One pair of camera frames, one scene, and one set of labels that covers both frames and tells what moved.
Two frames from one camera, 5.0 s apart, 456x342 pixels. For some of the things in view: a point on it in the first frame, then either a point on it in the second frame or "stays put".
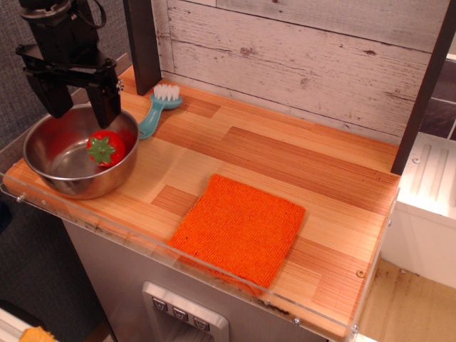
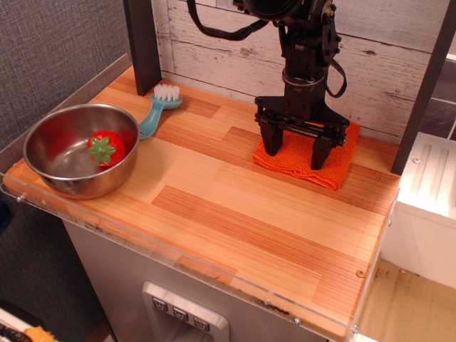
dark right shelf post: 425,92 stays put
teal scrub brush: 164,96 stays put
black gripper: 68,50 to 303,108
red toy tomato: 105,147 stays put
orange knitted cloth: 242,234 to 295,158
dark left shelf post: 143,43 stays put
